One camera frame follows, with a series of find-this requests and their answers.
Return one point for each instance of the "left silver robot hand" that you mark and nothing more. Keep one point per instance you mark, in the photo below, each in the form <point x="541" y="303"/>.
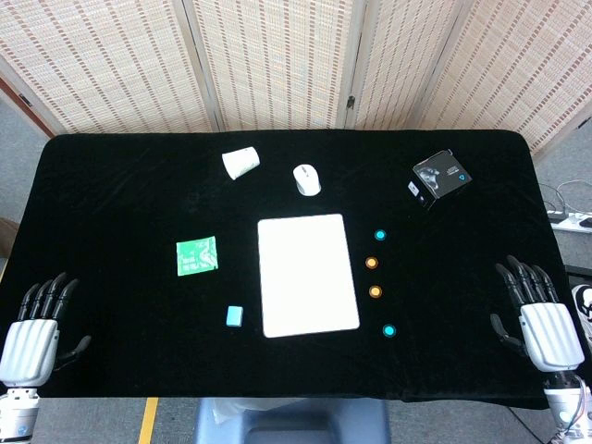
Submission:
<point x="30" y="344"/>

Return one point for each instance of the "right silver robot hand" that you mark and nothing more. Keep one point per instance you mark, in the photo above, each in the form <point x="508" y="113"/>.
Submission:
<point x="550" y="335"/>

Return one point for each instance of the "cyan button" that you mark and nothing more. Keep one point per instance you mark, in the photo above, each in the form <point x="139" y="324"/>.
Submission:
<point x="380" y="235"/>
<point x="389" y="330"/>

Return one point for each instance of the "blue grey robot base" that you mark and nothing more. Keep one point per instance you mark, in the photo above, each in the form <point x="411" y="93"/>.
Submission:
<point x="287" y="421"/>

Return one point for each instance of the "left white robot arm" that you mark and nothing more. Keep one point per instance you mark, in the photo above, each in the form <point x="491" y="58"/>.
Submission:
<point x="18" y="411"/>

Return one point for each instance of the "white black sneaker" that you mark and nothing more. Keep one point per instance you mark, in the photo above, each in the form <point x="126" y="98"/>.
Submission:
<point x="583" y="310"/>

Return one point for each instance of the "brown cardboard box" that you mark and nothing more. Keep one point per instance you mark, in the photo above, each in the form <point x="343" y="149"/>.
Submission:
<point x="6" y="236"/>

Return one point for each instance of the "white power strip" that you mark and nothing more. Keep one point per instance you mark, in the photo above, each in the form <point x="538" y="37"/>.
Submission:
<point x="573" y="223"/>

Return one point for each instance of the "black velvet tablecloth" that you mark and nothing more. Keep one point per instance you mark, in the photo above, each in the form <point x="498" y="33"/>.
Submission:
<point x="115" y="185"/>

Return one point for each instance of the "green tea packet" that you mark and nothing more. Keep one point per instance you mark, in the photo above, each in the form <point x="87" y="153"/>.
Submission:
<point x="197" y="255"/>

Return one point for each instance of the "black cardboard product box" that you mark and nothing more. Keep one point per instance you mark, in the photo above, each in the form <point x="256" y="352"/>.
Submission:
<point x="439" y="180"/>

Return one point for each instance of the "blue white mahjong tile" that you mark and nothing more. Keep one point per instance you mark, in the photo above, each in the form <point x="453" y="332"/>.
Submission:
<point x="234" y="316"/>

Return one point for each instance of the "black screen hinge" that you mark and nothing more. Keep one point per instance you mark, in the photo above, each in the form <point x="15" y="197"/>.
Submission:
<point x="24" y="100"/>
<point x="351" y="102"/>

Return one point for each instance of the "white mouse pad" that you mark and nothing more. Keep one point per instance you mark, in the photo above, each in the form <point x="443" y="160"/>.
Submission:
<point x="305" y="273"/>

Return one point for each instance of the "white paper cup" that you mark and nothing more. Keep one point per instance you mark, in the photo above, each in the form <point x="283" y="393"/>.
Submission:
<point x="240" y="162"/>

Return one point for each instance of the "white computer mouse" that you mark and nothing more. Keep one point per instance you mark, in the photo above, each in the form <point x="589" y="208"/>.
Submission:
<point x="306" y="179"/>

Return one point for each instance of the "woven bamboo folding screen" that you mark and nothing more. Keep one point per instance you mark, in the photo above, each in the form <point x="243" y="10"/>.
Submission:
<point x="277" y="60"/>

